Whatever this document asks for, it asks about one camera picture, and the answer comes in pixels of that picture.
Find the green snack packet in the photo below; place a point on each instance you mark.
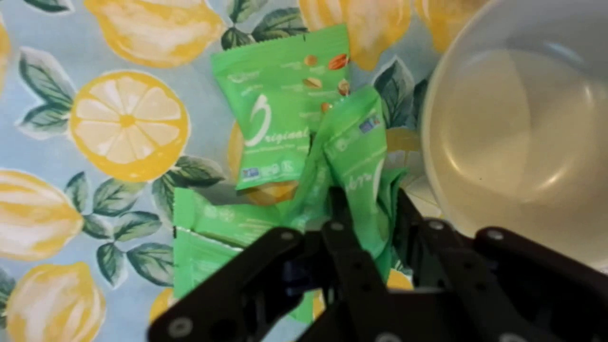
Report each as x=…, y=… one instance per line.
x=272, y=114
x=209, y=221
x=353, y=145

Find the lemon print tablecloth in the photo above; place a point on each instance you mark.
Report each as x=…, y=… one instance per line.
x=95, y=209

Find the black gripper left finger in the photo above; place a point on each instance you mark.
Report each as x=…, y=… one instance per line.
x=266, y=291

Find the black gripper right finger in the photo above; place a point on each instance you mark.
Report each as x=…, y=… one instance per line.
x=505, y=291

